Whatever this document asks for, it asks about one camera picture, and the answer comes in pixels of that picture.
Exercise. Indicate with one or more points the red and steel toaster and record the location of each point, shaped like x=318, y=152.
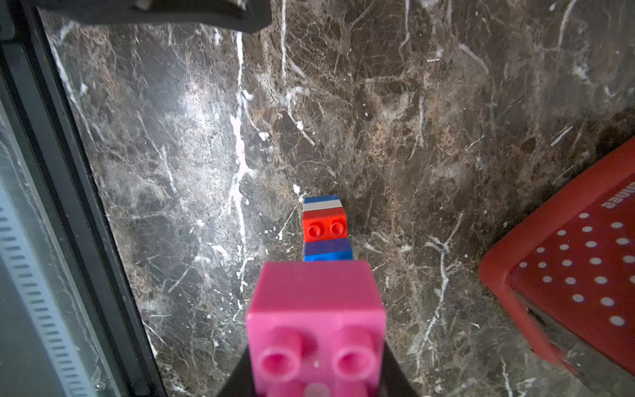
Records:
x=573, y=259

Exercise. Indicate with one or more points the white lego brick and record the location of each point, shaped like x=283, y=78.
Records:
x=321, y=205

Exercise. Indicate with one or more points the pink lego brick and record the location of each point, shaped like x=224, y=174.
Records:
x=316, y=328

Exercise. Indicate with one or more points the red lego brick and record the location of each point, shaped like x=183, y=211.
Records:
x=325, y=224

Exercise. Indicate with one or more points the dark blue long lego brick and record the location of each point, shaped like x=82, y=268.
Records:
x=320, y=199

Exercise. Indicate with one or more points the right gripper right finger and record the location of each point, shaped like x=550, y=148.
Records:
x=393, y=382

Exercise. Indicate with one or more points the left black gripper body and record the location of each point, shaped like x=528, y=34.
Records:
x=247, y=16

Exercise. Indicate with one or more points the small dark blue lego brick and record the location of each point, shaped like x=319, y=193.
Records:
x=328, y=250

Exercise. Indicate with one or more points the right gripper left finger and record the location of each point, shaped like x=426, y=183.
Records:
x=241, y=382

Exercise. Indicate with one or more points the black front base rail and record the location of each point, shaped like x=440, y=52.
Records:
x=69, y=323

